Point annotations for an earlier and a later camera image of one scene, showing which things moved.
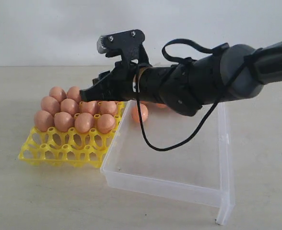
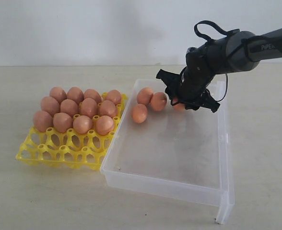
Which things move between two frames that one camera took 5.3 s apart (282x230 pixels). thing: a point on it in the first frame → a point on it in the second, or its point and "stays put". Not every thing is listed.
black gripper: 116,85 → 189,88
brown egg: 63,121 stays put
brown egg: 50,105 stays put
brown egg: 69,106 stays put
